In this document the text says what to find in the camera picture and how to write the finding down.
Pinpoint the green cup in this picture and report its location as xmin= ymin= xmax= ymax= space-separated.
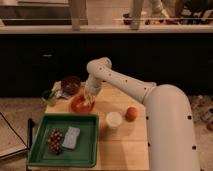
xmin=42 ymin=90 xmax=56 ymax=107

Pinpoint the white cup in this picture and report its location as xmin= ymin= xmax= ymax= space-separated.
xmin=106 ymin=112 xmax=122 ymax=129

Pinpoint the grey sponge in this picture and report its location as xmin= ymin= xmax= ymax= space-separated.
xmin=62 ymin=127 xmax=80 ymax=149

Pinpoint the red bowl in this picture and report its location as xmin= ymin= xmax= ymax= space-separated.
xmin=70 ymin=94 xmax=94 ymax=114

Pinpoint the green tray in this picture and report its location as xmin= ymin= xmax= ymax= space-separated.
xmin=27 ymin=114 xmax=99 ymax=168

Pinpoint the orange fruit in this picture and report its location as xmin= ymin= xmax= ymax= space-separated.
xmin=125 ymin=107 xmax=138 ymax=121

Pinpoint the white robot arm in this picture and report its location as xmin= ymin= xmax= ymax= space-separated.
xmin=85 ymin=57 xmax=200 ymax=171

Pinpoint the bunch of dark grapes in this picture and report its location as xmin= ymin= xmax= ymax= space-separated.
xmin=47 ymin=128 xmax=63 ymax=155

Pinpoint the dark brown bowl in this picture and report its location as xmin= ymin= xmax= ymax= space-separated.
xmin=61 ymin=76 xmax=81 ymax=94

